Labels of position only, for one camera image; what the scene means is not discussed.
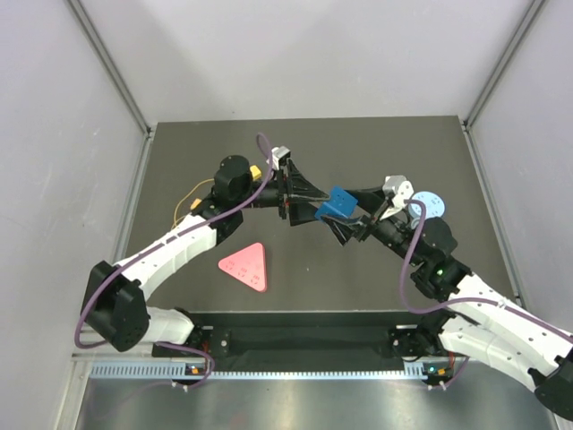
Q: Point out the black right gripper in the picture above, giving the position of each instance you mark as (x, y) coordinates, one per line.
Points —
(346, 228)

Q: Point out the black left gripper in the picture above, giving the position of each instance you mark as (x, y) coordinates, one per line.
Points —
(295, 189)

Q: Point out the blue cube power socket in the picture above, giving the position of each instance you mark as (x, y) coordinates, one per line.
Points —
(340, 204)

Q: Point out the yellow plug adapter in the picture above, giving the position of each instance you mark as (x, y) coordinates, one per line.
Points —
(255, 172)

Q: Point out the pink triangular power strip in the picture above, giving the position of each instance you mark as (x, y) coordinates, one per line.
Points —
(248, 266)

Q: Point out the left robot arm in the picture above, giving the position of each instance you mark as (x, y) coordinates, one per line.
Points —
(115, 301)

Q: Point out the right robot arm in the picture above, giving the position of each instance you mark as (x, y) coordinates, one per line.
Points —
(473, 319)

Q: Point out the round light blue power strip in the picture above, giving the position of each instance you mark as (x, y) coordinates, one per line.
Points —
(434, 205)

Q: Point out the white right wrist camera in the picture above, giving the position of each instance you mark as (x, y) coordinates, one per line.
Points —
(399, 190)

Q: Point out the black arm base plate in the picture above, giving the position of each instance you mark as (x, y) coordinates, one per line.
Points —
(384, 335)

